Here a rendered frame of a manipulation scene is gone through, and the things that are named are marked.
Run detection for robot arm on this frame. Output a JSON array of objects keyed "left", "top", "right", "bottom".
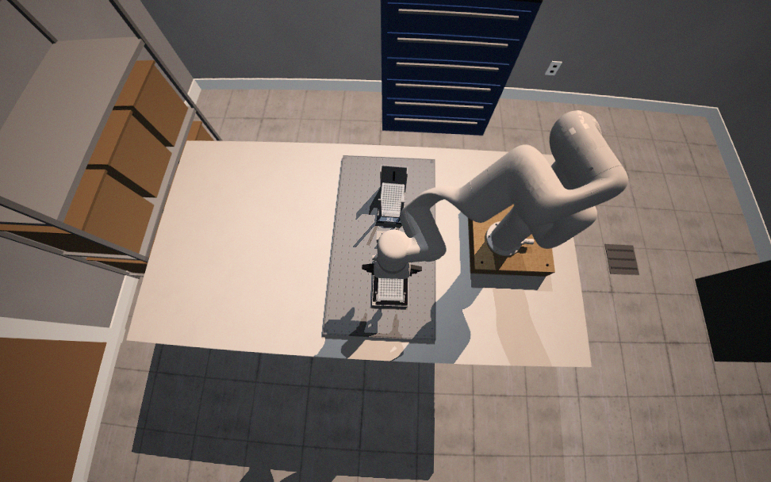
[{"left": 372, "top": 111, "right": 628, "bottom": 274}]

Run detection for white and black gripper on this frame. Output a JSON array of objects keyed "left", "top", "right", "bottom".
[{"left": 362, "top": 260, "right": 422, "bottom": 280}]

